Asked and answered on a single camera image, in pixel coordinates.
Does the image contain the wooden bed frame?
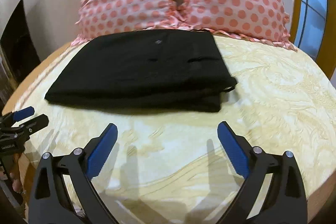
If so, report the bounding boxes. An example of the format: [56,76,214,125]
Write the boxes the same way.
[2,42,73,115]

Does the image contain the blue glass window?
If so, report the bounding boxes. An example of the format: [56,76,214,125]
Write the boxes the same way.
[294,0,327,60]

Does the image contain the cream patterned mattress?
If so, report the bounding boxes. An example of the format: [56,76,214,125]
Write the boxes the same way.
[4,36,335,223]

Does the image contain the black pants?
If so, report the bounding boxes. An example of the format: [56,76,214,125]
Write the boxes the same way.
[45,30,237,113]

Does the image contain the person left hand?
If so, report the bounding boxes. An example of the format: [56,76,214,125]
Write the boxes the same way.
[9,153,24,194]

